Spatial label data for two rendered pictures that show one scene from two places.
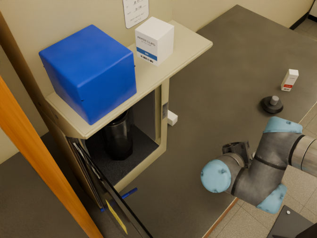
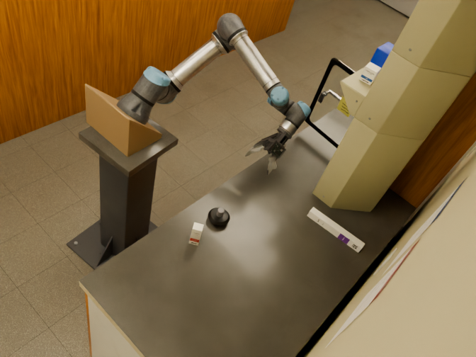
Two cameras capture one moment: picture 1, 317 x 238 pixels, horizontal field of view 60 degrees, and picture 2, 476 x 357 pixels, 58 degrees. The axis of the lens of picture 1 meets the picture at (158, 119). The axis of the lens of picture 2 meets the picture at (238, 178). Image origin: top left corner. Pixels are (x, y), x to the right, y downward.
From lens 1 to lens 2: 2.01 m
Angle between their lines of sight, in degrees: 79
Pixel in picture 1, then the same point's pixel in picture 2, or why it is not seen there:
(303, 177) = (78, 327)
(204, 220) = not seen: hidden behind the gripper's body
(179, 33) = (358, 88)
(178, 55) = (355, 77)
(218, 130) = (270, 203)
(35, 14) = not seen: hidden behind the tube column
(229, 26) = not seen: outside the picture
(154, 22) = (375, 69)
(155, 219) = (311, 154)
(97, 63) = (387, 46)
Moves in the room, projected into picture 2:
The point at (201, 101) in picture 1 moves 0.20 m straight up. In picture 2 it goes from (285, 234) to (301, 205)
